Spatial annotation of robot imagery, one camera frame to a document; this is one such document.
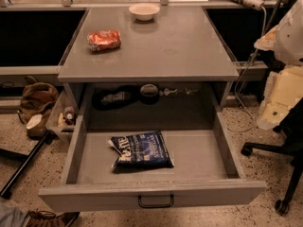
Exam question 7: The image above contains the white cable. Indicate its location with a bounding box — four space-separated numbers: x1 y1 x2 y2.
226 7 269 133

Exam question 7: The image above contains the blue chip bag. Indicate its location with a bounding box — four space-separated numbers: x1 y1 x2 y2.
108 131 174 169

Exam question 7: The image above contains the small bottle in bin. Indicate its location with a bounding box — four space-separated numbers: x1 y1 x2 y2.
63 106 75 125

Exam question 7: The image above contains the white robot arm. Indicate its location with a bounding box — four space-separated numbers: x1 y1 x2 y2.
254 0 303 130

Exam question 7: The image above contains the brown backpack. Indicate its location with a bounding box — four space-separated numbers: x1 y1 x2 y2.
17 76 60 138

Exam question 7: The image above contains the grey counter cabinet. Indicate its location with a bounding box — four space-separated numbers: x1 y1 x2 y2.
59 7 239 82

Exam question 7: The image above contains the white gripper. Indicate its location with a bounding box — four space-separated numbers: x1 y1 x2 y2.
257 66 303 130

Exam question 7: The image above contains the red chip bag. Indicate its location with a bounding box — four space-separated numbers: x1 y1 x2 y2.
87 30 121 52

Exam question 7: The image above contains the white bowl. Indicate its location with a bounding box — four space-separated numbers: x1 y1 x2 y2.
129 3 160 21

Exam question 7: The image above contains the brown shoe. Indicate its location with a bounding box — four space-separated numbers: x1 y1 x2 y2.
25 209 80 227

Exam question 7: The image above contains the black drawer handle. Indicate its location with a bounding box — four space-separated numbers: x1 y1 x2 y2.
137 195 174 209

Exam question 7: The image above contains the black tape roll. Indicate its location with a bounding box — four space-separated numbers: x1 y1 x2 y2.
139 84 159 105

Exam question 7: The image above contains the clear plastic bin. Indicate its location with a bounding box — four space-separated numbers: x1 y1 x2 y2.
46 91 75 143

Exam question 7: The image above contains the black office chair base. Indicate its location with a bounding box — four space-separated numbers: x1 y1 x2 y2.
241 97 303 216

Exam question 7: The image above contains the black metal pole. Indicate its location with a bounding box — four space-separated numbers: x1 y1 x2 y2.
0 131 53 200

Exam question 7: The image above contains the grey open drawer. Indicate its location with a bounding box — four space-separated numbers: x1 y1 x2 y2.
38 84 267 214

